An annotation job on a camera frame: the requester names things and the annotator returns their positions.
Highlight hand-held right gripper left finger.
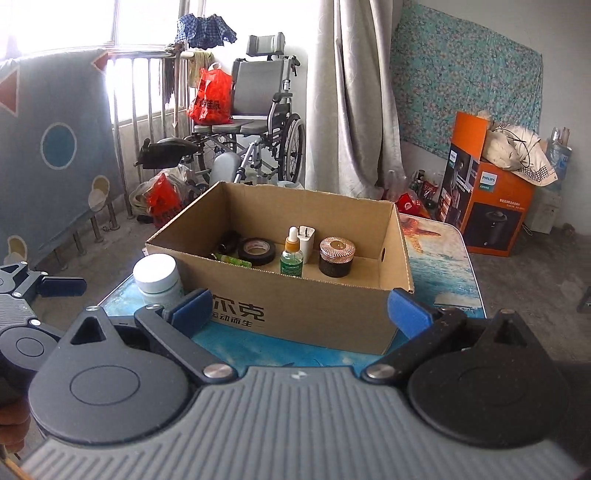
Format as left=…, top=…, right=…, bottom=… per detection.
left=67, top=287, right=237, bottom=384

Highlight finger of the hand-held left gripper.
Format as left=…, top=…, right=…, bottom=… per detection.
left=0, top=261, right=88, bottom=299

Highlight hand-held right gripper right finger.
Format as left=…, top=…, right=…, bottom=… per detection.
left=361, top=288, right=534, bottom=384

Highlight white plastic bottle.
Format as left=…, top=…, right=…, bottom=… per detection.
left=133, top=254, right=184, bottom=308

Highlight black tape roll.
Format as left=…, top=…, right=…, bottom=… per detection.
left=238, top=237, right=276, bottom=266

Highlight black jar with gold lid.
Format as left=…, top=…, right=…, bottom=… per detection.
left=318, top=236, right=357, bottom=278

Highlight brown cardboard box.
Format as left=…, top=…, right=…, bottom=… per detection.
left=145, top=181, right=415, bottom=355

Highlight green dropper bottle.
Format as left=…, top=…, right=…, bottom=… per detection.
left=279, top=226, right=304, bottom=278

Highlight white charger plug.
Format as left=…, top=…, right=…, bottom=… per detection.
left=295, top=224, right=316, bottom=264

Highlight person's left hand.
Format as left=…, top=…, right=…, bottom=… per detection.
left=0, top=401, right=32, bottom=446

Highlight small red plastic bag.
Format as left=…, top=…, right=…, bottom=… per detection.
left=147, top=173, right=182, bottom=222

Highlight orange appliance carton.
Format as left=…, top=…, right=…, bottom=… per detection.
left=436, top=112, right=536, bottom=258

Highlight grey printed blanket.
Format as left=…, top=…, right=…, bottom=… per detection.
left=0, top=48, right=125, bottom=268

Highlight black padded seat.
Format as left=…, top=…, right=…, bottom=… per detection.
left=135, top=137, right=199, bottom=169

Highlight white water dispenser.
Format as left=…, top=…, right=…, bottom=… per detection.
left=524, top=187, right=561, bottom=234

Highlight metal window railing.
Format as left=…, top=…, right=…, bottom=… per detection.
left=108, top=51, right=185, bottom=245

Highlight beige sun hat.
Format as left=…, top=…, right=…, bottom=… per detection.
left=482, top=121, right=558, bottom=188

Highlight large clear water bottle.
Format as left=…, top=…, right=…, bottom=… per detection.
left=545, top=127, right=573, bottom=190

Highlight grey curtain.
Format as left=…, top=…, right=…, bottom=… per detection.
left=307, top=0, right=407, bottom=204

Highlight grey wheelchair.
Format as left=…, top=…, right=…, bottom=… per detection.
left=185, top=32, right=308, bottom=190

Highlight yellow hanging towel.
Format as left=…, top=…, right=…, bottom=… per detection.
left=187, top=50, right=213, bottom=88

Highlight blue checked hanging clothes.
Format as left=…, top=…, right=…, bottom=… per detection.
left=175, top=13, right=238, bottom=49

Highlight teal floral wall cloth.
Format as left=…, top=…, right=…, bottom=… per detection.
left=390, top=0, right=543, bottom=153

